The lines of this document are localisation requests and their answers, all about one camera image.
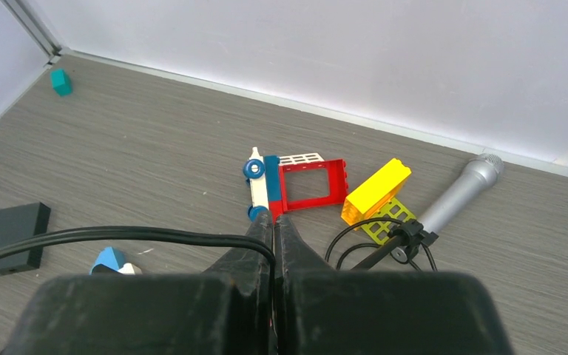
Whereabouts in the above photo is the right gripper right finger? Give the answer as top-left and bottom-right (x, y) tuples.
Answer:
(274, 215), (513, 354)

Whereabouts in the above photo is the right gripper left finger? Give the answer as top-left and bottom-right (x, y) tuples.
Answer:
(0, 212), (276, 355)

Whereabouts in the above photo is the black network switch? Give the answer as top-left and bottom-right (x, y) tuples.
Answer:
(0, 202), (51, 276)

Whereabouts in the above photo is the black microphone cable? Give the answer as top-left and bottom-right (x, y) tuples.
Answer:
(0, 217), (439, 275)

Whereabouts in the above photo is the lime green grid plate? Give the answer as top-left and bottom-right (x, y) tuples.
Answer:
(361, 197), (416, 245)

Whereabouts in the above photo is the yellow toy brick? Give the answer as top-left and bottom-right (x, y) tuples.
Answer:
(341, 158), (412, 226)

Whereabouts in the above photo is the blue white toy brick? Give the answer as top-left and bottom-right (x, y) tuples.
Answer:
(89, 247), (142, 275)

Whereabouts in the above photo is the red blue toy vehicle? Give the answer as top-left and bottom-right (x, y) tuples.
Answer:
(242, 146), (348, 220)

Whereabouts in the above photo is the silver microphone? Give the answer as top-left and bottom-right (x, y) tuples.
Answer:
(417, 153), (504, 236)

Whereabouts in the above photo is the teal block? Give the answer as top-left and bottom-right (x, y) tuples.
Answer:
(50, 69), (73, 97)

